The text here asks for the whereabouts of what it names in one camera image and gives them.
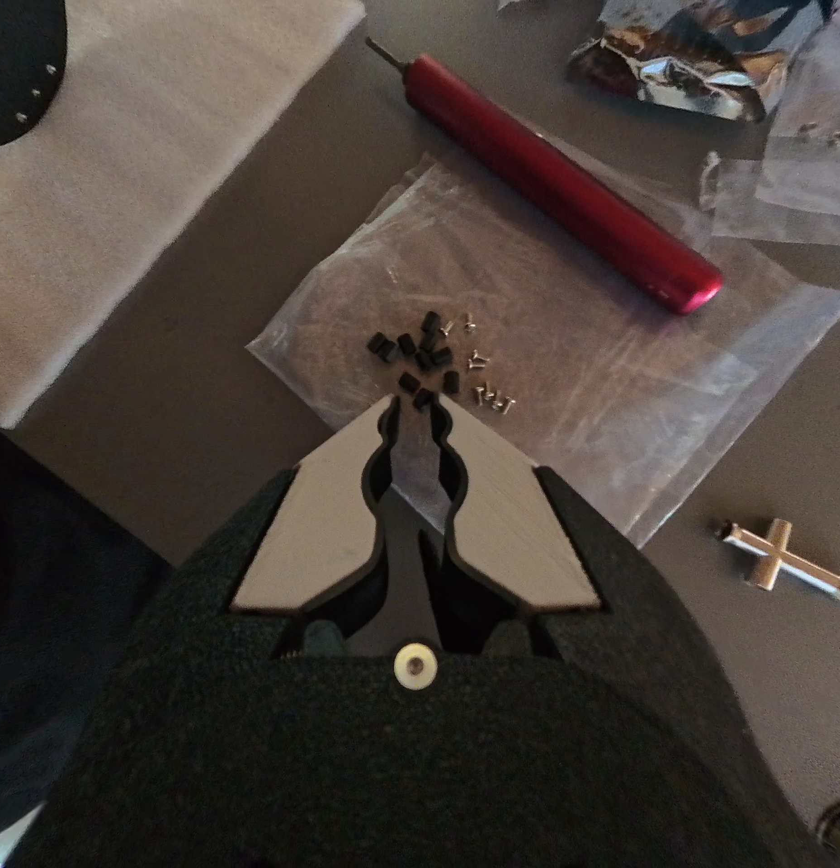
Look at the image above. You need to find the person's black clothing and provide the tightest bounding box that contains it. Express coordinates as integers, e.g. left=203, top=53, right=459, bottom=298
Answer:
left=0, top=420, right=178, bottom=849

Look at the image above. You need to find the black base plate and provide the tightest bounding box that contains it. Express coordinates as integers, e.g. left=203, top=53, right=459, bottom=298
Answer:
left=0, top=0, right=69, bottom=152

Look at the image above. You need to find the cluster of screws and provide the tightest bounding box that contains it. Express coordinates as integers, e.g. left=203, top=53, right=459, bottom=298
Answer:
left=367, top=310, right=518, bottom=416

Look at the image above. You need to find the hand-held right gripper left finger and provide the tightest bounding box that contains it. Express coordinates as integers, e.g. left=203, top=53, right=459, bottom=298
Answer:
left=230, top=395, right=402, bottom=616

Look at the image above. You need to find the small bag labelled M2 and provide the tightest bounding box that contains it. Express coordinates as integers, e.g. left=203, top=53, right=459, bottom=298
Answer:
left=703, top=14, right=840, bottom=246

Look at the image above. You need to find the white foam sheet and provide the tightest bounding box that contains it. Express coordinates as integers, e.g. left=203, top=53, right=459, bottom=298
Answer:
left=0, top=0, right=368, bottom=430

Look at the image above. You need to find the metal cross wrench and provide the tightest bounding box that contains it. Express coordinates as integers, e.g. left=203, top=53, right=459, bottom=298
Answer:
left=714, top=517, right=840, bottom=611

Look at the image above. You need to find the magenta electric screwdriver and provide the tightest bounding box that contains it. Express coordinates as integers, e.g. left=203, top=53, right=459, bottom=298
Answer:
left=366, top=35, right=725, bottom=317

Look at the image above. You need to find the silver foil bag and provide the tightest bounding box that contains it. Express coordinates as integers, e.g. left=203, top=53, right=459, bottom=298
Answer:
left=568, top=0, right=792, bottom=124

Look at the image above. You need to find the large clear plastic bag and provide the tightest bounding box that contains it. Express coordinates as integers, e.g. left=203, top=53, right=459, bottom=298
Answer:
left=245, top=152, right=840, bottom=552

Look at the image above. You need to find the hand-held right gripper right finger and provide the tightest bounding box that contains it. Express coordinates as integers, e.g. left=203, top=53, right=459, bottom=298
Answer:
left=430, top=396, right=602, bottom=616

